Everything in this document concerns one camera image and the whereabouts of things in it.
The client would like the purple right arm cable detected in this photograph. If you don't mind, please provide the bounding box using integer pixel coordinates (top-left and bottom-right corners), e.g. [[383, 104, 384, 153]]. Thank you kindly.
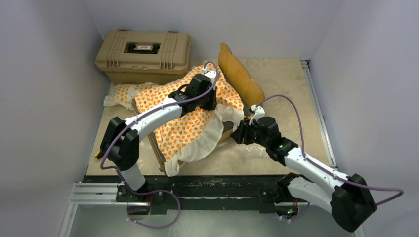
[[255, 95, 405, 222]]

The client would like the orange patterned white blanket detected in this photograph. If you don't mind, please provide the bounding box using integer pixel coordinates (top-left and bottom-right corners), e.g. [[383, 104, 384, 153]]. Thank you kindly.
[[134, 64, 246, 177]]

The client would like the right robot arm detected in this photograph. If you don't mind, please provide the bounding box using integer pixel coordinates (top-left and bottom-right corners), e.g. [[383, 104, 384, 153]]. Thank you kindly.
[[231, 117, 377, 232]]

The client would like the small orange patterned pillow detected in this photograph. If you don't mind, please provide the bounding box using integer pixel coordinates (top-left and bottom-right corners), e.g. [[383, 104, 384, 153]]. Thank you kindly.
[[103, 82, 158, 111]]

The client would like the yellow black screwdriver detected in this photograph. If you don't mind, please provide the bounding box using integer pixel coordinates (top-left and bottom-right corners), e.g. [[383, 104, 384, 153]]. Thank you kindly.
[[94, 150, 103, 159]]

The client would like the tan plastic tool case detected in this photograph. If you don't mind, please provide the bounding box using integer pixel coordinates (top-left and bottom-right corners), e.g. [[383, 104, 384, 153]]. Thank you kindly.
[[95, 30, 192, 85]]

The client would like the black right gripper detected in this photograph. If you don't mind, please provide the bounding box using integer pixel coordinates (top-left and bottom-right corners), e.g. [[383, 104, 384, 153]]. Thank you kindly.
[[230, 118, 270, 148]]

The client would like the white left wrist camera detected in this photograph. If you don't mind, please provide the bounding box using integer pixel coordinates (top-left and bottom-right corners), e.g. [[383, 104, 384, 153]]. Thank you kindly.
[[202, 67, 219, 85]]

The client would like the wooden pet bed frame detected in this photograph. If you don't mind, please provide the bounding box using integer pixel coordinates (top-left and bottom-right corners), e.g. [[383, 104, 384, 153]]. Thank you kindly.
[[148, 43, 265, 174]]

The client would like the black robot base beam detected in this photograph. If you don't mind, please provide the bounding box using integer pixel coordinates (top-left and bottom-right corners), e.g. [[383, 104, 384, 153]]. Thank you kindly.
[[82, 174, 320, 215]]

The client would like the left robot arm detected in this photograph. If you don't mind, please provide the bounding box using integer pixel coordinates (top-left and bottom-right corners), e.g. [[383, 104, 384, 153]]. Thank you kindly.
[[96, 71, 219, 202]]

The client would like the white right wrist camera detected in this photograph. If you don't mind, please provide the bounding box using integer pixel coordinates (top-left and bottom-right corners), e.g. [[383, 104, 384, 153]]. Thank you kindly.
[[249, 105, 265, 125]]

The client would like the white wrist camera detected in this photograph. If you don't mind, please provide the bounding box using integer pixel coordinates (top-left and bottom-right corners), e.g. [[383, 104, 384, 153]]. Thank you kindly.
[[249, 105, 265, 125], [202, 67, 219, 85]]

